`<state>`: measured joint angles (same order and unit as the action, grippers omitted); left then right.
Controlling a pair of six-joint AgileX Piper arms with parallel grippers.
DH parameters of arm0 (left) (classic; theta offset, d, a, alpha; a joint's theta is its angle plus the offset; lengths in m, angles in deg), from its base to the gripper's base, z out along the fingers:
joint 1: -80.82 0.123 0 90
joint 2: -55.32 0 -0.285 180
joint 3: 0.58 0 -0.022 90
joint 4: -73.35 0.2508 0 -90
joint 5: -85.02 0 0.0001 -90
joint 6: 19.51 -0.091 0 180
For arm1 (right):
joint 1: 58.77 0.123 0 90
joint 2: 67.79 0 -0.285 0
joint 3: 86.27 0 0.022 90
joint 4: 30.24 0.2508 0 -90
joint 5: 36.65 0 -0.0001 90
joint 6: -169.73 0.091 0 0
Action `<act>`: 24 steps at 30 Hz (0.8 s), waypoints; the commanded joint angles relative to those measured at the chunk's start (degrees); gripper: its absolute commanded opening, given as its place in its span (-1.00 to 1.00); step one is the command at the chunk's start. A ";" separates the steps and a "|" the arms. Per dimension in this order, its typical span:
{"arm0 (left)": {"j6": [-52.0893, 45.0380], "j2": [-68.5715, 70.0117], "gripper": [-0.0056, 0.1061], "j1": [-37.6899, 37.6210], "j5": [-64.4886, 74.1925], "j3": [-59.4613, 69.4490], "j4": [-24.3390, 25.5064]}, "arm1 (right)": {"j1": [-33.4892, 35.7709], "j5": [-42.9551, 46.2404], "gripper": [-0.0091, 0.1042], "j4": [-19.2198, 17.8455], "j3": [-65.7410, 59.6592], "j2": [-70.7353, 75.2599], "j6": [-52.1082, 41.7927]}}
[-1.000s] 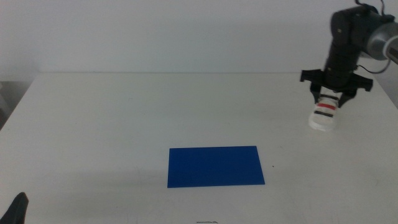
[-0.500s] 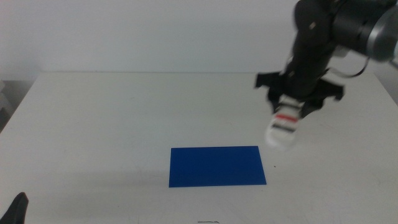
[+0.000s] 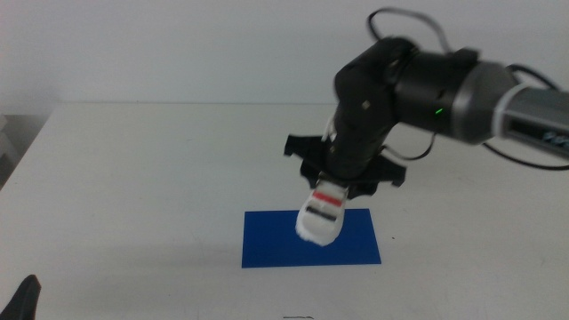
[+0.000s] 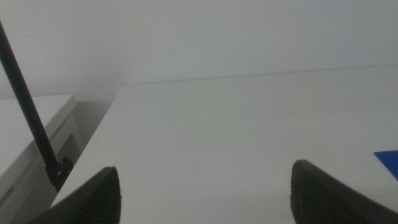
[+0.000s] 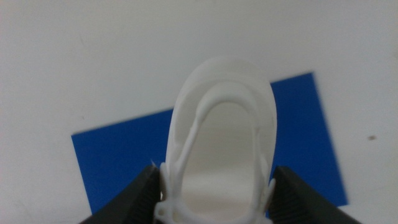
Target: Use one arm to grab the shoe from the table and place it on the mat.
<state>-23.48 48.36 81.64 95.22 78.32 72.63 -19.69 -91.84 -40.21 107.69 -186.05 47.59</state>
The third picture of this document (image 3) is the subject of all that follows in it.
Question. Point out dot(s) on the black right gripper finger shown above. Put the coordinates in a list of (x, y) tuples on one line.
[(362, 190), (312, 177)]

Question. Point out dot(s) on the black and grey right robot arm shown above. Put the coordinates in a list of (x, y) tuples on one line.
[(480, 102)]

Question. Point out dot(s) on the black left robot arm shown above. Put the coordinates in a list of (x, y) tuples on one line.
[(22, 300)]

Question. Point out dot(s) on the blue rectangular mat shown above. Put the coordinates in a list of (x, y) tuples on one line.
[(266, 249)]

